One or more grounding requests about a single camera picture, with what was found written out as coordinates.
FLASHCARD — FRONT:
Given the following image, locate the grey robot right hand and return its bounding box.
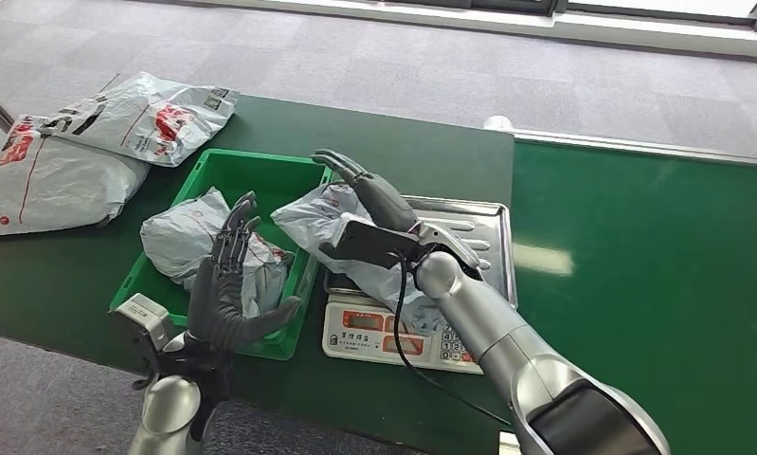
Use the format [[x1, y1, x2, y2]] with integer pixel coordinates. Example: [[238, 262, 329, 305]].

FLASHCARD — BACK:
[[311, 148, 421, 262]]

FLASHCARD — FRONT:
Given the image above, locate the grey courier bag red print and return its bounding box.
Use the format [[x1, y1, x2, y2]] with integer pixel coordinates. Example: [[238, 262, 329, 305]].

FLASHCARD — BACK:
[[270, 182, 449, 336]]

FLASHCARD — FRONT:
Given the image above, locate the large white courier bag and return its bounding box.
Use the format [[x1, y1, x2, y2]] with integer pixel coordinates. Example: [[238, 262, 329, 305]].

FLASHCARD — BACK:
[[0, 115, 152, 240]]

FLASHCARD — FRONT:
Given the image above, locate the green plastic bin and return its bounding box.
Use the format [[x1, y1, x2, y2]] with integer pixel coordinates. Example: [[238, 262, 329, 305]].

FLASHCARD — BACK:
[[108, 148, 336, 363]]

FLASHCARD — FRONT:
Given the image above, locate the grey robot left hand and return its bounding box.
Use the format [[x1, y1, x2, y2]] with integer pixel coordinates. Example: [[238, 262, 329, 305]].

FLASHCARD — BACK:
[[186, 191, 302, 353]]

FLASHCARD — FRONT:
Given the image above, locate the black cable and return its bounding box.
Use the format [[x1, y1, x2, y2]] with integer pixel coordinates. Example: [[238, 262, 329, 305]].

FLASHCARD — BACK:
[[392, 252, 513, 429]]

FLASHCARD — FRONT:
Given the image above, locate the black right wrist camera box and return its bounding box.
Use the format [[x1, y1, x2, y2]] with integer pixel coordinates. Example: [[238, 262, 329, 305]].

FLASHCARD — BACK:
[[333, 219, 419, 270]]

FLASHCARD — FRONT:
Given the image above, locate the dark window frame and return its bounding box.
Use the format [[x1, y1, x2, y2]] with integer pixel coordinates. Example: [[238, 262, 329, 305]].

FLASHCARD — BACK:
[[377, 0, 757, 34]]

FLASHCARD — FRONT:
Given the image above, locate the electronic scale with steel tray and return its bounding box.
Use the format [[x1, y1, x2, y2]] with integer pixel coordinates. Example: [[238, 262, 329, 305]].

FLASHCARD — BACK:
[[321, 194, 520, 376]]

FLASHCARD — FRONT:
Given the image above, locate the crumpled grey courier bag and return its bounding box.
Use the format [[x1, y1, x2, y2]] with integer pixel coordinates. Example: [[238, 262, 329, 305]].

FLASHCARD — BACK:
[[139, 187, 292, 320]]

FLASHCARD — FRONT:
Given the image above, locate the white courier bag black print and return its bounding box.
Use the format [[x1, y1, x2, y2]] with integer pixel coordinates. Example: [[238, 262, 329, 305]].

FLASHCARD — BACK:
[[37, 71, 241, 169]]

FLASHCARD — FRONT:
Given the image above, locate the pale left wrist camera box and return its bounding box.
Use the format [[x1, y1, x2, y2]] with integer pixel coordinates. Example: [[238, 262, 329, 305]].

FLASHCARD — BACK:
[[109, 292, 176, 373]]

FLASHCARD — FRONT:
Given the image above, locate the silver conveyor side rail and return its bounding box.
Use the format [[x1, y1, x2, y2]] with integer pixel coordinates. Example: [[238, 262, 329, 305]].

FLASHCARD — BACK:
[[511, 128, 757, 169]]

